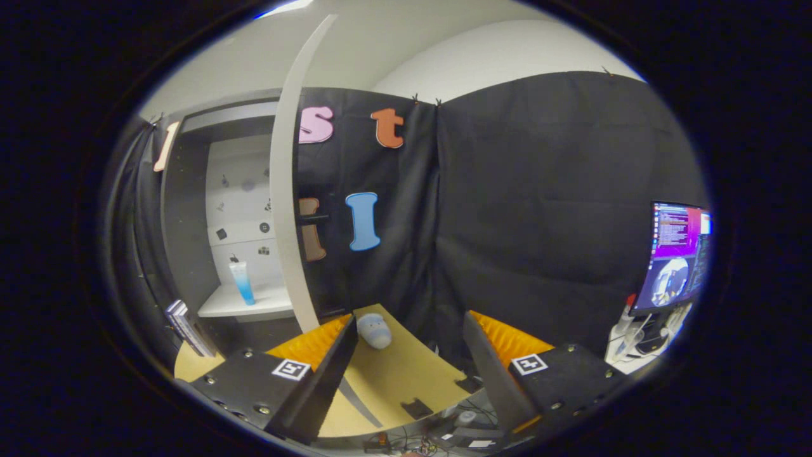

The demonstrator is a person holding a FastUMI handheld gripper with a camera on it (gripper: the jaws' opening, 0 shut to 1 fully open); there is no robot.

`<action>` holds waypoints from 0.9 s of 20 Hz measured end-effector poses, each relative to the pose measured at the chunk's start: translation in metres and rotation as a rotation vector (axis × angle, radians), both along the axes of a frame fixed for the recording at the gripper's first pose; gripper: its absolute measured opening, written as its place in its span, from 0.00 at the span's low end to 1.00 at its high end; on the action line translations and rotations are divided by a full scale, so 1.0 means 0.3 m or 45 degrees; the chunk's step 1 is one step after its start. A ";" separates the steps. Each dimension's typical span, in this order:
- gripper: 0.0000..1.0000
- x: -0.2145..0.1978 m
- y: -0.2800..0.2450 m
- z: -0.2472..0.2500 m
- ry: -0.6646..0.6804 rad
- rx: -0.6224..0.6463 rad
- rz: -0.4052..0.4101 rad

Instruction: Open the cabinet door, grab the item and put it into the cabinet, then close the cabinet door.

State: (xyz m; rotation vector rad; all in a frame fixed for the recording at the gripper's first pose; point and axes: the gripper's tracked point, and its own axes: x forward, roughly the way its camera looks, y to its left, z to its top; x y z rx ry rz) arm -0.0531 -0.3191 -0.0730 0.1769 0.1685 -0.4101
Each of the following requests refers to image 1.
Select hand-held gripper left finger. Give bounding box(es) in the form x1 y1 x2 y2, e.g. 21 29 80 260
174 314 360 446

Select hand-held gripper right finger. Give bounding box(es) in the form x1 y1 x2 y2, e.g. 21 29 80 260
462 310 637 440

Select white blue tube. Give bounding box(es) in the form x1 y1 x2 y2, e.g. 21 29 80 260
229 260 256 306

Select white cabinet door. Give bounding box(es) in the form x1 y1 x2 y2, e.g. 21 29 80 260
270 14 339 336

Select pale blue plush toy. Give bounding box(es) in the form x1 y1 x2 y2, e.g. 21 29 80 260
357 313 393 350

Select white spine book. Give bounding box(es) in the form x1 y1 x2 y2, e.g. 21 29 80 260
170 301 210 357

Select black backdrop cloth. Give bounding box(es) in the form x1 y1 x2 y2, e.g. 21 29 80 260
105 71 708 375

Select grey cabinet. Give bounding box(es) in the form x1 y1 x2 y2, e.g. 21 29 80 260
159 89 318 334

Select computer monitor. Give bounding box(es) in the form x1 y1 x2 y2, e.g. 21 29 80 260
631 202 712 313

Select ceiling light panel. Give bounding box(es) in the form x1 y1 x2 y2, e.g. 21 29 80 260
254 0 315 20

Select tangled cables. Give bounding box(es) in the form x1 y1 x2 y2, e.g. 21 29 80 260
362 425 445 456

